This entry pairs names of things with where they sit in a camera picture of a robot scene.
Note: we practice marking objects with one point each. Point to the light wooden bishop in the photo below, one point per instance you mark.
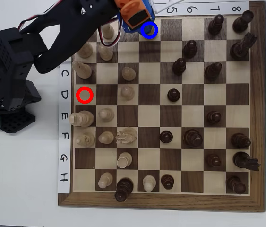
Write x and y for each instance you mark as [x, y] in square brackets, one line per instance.
[86, 140]
[84, 71]

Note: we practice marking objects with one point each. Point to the wooden chessboard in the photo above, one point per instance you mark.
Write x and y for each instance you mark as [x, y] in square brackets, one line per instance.
[147, 203]

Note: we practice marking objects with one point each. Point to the light wooden rook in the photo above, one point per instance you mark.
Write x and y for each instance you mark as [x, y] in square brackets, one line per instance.
[124, 160]

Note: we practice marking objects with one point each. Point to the dark wooden pawn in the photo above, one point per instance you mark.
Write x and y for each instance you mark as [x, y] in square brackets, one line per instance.
[213, 117]
[212, 160]
[179, 67]
[167, 181]
[190, 49]
[173, 95]
[215, 26]
[166, 137]

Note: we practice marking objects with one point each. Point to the white letter label strip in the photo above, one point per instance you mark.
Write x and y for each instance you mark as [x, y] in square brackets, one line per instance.
[60, 106]

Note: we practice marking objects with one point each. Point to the dark pawn at C7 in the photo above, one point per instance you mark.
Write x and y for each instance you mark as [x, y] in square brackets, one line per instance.
[212, 72]

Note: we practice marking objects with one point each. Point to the dark wooden knight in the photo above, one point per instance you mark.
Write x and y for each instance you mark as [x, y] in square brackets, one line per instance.
[243, 160]
[240, 48]

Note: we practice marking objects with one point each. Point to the black orange robot arm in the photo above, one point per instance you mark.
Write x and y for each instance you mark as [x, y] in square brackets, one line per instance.
[59, 28]

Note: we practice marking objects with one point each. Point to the dark pawn at F6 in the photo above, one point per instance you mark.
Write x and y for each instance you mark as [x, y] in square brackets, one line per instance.
[193, 137]

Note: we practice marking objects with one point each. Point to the light wooden pawn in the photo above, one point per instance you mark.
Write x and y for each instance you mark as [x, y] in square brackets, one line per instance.
[128, 93]
[106, 114]
[149, 182]
[106, 53]
[108, 32]
[106, 137]
[105, 179]
[128, 73]

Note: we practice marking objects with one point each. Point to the light wooden knight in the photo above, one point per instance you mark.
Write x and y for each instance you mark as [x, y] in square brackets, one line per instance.
[126, 136]
[85, 52]

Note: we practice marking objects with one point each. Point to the dark wooden rook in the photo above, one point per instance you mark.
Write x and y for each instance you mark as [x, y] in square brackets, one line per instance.
[235, 184]
[241, 22]

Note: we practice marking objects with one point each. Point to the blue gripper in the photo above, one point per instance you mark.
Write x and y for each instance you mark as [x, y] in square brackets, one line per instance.
[139, 27]

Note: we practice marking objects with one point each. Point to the dark wooden bishop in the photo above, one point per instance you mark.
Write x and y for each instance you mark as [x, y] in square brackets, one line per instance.
[240, 140]

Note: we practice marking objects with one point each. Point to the light wooden king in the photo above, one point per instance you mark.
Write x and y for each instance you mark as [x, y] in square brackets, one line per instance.
[83, 118]

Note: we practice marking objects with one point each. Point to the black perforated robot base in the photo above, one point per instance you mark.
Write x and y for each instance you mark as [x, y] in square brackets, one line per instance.
[17, 123]

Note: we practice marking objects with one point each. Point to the white number label strip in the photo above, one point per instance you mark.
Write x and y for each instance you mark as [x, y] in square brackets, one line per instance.
[206, 9]

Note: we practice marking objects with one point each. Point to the dark bishop at H3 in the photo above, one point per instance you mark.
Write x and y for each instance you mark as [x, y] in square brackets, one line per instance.
[124, 189]

